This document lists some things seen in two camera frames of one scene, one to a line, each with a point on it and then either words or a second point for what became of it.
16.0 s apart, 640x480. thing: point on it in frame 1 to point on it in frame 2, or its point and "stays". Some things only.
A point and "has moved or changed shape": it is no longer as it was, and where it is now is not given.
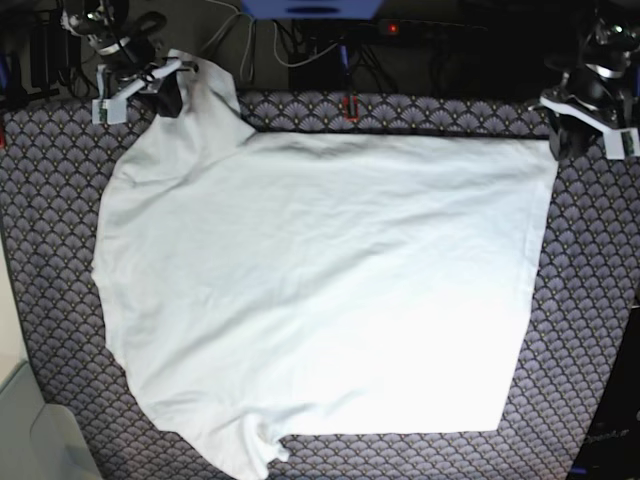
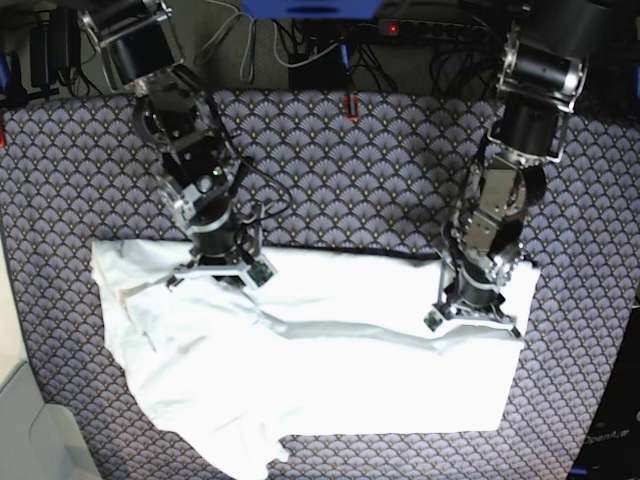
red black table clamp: (346, 109) stays
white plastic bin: (41, 440) stays
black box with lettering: (611, 450) stays
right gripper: (597, 97) to (473, 297)
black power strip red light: (427, 28) stays
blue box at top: (313, 9) stays
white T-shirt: (259, 284) has moved or changed shape
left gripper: (112, 110) to (228, 246)
